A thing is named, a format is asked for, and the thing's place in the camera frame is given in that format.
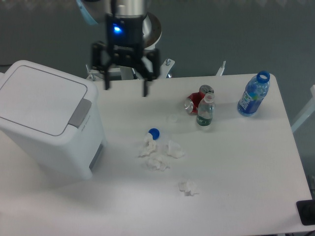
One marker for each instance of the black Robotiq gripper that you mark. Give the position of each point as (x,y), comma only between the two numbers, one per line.
(125,41)

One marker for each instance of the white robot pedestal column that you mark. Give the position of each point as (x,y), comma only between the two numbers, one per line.
(152,31)

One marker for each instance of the crumpled tissue left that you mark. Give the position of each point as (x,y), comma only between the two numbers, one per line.
(149,146)

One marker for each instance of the clear green-label bottle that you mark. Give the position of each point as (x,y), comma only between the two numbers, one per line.
(205,110)

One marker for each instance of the white trash can lid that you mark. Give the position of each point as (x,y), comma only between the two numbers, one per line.
(39,100)

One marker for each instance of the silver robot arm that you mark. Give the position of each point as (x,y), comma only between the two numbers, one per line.
(94,12)

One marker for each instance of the blue bottle cap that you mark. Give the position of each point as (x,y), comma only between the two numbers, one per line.
(155,133)

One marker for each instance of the black device at edge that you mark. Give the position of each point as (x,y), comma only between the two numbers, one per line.
(306,210)

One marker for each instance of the crushed red soda can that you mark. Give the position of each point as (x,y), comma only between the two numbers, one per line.
(191,102)

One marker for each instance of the white frame at right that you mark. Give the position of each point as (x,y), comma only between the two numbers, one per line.
(305,112)

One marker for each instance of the crumpled tissue right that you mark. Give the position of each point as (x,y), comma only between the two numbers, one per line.
(174,150)

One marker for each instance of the crumpled tissue middle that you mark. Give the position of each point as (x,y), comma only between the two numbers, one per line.
(157,162)

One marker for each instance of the white pedestal base frame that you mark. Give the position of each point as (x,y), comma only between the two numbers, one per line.
(126,73)

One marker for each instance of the crumpled tissue lower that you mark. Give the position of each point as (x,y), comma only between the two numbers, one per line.
(189,188)

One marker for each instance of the blue plastic drink bottle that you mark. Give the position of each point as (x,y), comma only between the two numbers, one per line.
(254,93)

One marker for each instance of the crumpled tissue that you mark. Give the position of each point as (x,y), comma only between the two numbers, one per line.
(189,188)
(157,162)
(149,146)
(174,150)

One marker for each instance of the white trash can body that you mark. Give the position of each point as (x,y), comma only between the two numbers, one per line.
(75,150)

